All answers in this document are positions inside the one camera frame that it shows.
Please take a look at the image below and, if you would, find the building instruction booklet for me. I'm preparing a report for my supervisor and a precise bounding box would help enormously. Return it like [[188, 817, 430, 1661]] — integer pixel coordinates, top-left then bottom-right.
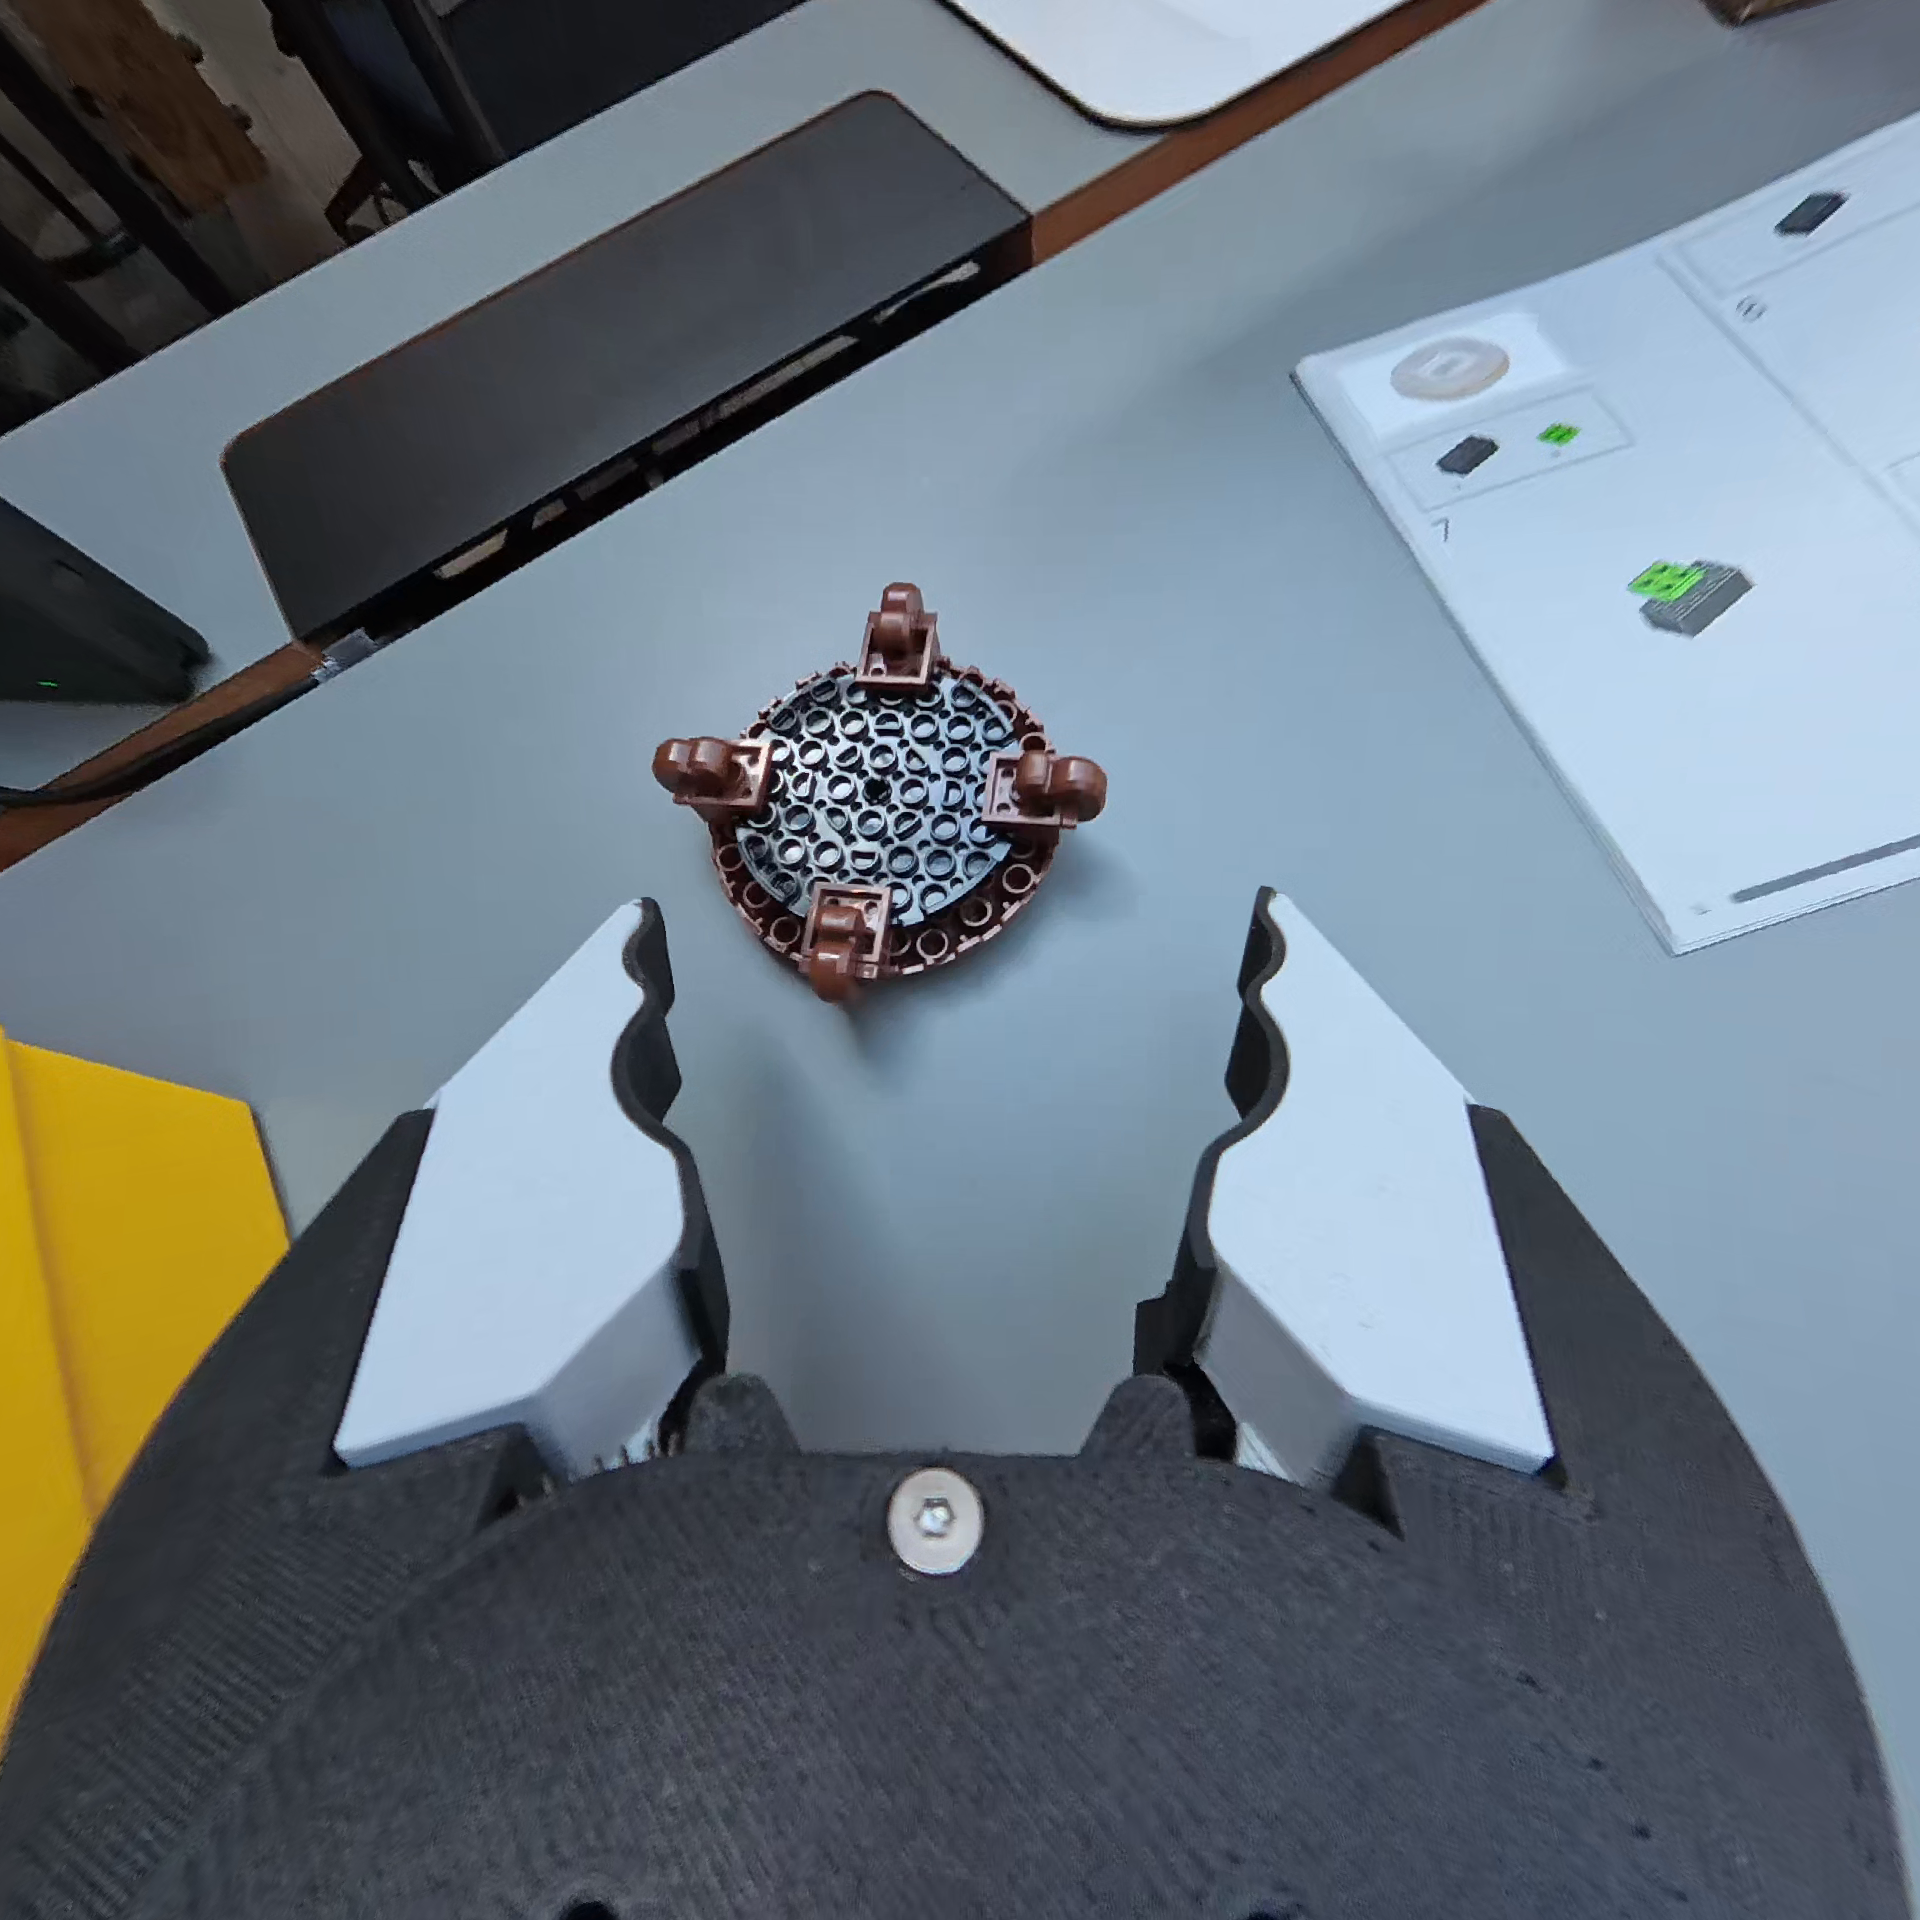
[[1294, 111, 1920, 958]]

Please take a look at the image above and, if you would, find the round brown black brick base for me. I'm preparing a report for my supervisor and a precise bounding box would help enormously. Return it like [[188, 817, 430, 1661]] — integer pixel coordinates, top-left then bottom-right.
[[651, 583, 1108, 1003]]

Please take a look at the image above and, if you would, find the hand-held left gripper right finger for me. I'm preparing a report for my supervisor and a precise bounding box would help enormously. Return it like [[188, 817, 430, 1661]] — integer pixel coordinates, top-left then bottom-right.
[[1135, 887, 1558, 1491]]

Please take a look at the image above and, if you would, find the white board stand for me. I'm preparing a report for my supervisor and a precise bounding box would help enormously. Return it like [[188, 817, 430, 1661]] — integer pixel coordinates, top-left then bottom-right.
[[937, 0, 1427, 130]]

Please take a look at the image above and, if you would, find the black flat panel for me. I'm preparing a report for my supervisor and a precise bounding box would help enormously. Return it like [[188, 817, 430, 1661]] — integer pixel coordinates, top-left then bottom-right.
[[224, 90, 1037, 644]]

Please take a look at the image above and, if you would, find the yellow plastic bin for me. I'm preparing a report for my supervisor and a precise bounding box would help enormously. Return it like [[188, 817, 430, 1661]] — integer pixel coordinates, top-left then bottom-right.
[[0, 1027, 291, 1757]]

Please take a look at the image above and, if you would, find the black electronic device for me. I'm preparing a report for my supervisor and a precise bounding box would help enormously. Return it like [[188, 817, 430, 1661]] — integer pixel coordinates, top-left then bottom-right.
[[0, 494, 211, 707]]

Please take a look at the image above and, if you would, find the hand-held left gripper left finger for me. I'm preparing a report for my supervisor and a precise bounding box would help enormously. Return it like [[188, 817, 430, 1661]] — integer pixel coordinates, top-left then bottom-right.
[[328, 897, 731, 1484]]

